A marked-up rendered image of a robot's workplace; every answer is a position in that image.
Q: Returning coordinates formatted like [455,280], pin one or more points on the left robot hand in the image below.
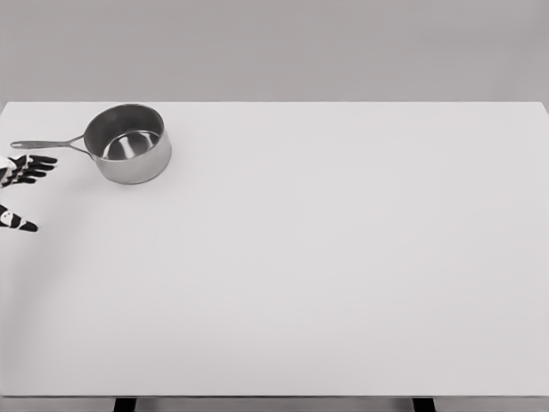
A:
[26,166]

